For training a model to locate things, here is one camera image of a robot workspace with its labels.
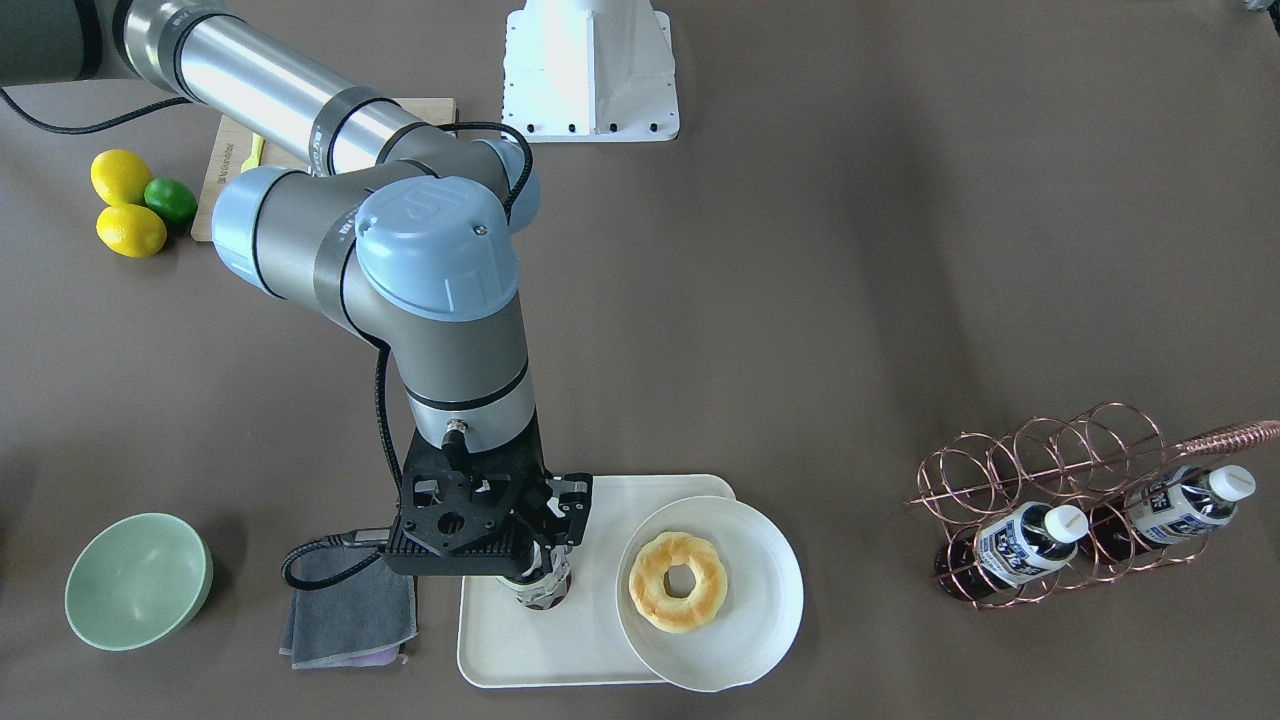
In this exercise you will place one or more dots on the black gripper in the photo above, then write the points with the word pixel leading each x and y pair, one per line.
pixel 570 506

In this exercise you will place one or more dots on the tea bottle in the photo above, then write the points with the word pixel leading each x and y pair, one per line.
pixel 547 582
pixel 1184 504
pixel 1029 543

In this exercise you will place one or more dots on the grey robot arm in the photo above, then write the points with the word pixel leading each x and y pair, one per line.
pixel 397 232

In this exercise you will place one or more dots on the cream serving tray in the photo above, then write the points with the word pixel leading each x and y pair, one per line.
pixel 502 644

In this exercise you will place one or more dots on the grey folded cloth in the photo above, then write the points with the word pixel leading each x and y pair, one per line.
pixel 359 622

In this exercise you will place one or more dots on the glazed donut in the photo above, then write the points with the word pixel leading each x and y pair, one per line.
pixel 677 582

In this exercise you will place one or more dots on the white round plate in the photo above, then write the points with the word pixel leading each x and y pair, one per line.
pixel 757 623

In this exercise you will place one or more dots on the green bowl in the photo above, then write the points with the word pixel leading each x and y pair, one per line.
pixel 138 581

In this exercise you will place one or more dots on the yellow plastic knife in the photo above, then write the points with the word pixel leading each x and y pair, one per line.
pixel 254 157

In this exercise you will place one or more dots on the green lime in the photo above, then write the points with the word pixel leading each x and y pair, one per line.
pixel 172 200

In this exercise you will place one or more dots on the wooden cutting board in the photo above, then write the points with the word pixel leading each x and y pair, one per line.
pixel 232 143

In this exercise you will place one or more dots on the lower whole lemon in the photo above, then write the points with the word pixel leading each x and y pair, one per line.
pixel 132 231

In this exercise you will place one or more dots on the whole lemon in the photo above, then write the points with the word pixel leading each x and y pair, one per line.
pixel 120 177
pixel 132 231

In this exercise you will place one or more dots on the upper whole lemon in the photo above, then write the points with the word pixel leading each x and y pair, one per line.
pixel 120 177

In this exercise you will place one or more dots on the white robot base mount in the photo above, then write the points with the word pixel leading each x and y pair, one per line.
pixel 590 71

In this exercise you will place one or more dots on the copper wire bottle rack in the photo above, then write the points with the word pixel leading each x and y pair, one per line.
pixel 1091 462

